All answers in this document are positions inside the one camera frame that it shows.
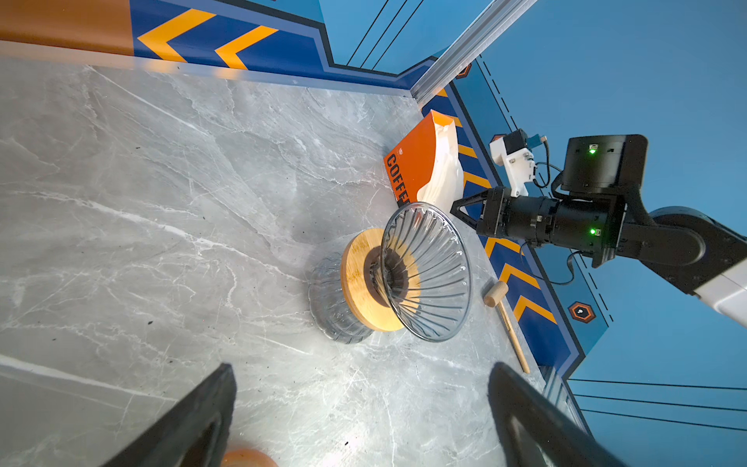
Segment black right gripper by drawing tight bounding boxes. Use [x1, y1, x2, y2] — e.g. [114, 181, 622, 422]
[451, 134, 648, 267]

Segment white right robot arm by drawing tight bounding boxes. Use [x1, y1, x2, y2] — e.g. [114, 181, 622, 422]
[451, 130, 746, 325]

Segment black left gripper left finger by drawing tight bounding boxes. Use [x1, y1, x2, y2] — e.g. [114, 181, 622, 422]
[105, 363, 237, 467]

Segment wooden mallet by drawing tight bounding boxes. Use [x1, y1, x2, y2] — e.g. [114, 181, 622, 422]
[484, 281, 531, 374]

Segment aluminium corner post right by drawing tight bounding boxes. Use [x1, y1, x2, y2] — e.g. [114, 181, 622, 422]
[410, 0, 537, 108]

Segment grey glass dripper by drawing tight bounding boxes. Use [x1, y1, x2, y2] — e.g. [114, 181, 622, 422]
[373, 202, 473, 342]

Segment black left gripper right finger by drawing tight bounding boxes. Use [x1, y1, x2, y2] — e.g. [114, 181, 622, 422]
[487, 362, 624, 466]

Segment cream coffee filter pack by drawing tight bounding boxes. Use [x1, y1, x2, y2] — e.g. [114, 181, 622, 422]
[383, 111, 464, 213]

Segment grey glass mug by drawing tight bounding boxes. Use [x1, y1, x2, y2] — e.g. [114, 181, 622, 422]
[309, 253, 374, 344]

